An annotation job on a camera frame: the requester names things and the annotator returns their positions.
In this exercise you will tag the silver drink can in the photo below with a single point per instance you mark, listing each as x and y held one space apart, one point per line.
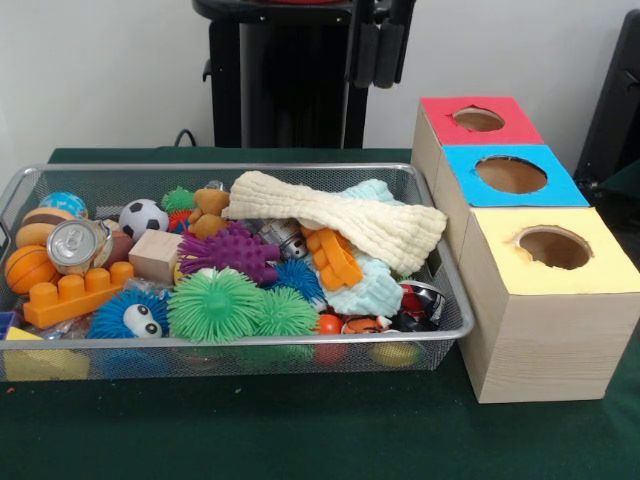
80 247

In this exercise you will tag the black stand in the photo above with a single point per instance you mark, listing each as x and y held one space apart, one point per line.
615 100

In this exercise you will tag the silver mesh bin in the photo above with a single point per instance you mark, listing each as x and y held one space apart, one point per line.
250 367

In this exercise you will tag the dark green table cloth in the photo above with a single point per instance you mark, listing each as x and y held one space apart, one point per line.
625 187
300 435

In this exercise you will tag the blue spiky ball with eyes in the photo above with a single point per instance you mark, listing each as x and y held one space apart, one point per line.
112 315

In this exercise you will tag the small soccer ball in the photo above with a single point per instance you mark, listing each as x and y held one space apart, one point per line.
143 217

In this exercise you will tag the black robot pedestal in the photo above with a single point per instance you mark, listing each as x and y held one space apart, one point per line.
300 100

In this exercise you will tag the orange toy basketball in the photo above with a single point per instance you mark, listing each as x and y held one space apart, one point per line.
27 270

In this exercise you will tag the cream knitted cloth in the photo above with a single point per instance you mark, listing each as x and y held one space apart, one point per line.
360 220

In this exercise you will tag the purple spiky toy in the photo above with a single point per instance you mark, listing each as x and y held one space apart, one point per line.
232 252

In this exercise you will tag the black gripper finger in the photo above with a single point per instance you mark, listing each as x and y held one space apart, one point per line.
392 50
366 50

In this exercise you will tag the orange plastic building block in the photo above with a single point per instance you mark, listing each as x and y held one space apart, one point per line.
332 260

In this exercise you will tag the light blue knitted cloth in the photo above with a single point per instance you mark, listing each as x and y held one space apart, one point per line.
367 290

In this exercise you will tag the long orange building block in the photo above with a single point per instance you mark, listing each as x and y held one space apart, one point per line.
72 295

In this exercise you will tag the wooden box with three holes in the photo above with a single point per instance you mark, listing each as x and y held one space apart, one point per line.
550 340

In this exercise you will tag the large green spiky ball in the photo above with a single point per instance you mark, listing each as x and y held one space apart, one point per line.
212 305

